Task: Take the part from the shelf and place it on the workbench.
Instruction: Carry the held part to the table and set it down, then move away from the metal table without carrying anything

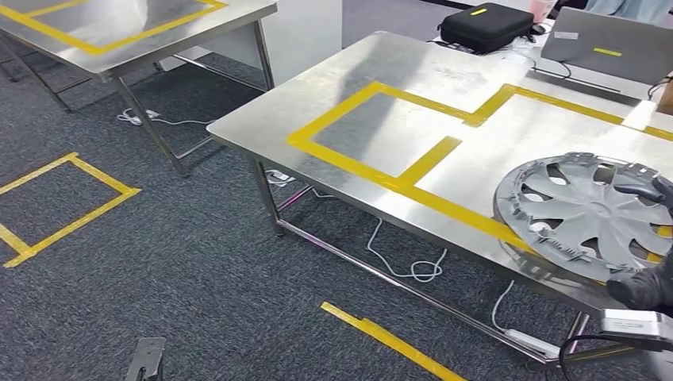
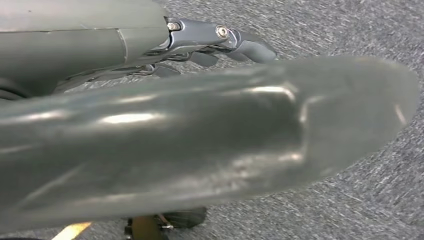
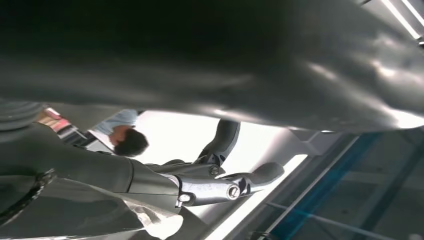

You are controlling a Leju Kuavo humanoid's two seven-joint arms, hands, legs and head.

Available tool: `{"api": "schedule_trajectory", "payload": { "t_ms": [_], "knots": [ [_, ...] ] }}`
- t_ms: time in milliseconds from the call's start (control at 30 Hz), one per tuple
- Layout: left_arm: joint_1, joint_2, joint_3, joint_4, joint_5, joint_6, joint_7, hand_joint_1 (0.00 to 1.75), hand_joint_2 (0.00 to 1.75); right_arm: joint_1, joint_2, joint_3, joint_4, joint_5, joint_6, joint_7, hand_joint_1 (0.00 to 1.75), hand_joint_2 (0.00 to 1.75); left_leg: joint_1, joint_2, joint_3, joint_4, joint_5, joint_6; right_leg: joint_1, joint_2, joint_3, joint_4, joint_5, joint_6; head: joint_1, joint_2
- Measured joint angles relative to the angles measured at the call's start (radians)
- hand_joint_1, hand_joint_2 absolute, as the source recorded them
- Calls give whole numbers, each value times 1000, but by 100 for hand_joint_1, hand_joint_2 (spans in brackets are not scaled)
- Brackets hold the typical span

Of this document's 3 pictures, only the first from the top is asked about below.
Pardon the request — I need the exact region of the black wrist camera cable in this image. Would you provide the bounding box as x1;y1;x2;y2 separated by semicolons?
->
558;333;673;381

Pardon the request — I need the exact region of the stainless steel workbench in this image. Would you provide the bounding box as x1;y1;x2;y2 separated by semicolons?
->
206;30;673;367
0;0;279;177

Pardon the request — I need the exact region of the brown cardboard box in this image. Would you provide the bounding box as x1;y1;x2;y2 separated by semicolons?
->
657;73;673;116

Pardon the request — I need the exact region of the black laptop cable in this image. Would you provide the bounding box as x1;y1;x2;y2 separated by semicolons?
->
531;59;629;94

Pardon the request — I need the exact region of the white looped cable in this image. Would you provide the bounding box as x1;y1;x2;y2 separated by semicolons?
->
366;217;448;283

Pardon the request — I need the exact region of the white power strip cord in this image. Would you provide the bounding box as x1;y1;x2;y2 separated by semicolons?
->
491;279;519;333

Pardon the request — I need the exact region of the grey plastic wheel hubcap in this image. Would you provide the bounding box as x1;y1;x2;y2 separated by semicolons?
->
494;152;673;285

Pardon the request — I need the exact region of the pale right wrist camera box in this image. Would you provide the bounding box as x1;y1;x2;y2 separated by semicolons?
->
599;308;673;353

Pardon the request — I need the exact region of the pink cup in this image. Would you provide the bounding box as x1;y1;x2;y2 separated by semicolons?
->
528;0;559;25

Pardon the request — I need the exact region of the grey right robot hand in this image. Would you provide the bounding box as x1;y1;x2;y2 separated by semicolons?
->
606;175;673;319

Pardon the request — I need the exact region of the yellow floor tape strip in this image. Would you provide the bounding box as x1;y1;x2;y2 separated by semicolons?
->
321;301;467;381

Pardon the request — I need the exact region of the person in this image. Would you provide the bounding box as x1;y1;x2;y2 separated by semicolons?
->
583;0;673;23

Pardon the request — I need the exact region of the black zip case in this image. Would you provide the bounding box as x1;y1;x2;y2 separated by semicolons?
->
437;2;536;55

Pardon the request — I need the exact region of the white power strip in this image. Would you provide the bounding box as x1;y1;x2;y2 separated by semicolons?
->
503;327;562;361

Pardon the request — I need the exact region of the white desk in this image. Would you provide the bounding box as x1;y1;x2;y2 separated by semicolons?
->
428;0;673;103

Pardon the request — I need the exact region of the white adapter with cable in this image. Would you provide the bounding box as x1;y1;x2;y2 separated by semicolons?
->
116;107;214;129
264;169;297;189

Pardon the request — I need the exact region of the grey laptop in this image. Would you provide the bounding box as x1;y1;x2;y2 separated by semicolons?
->
540;6;673;87

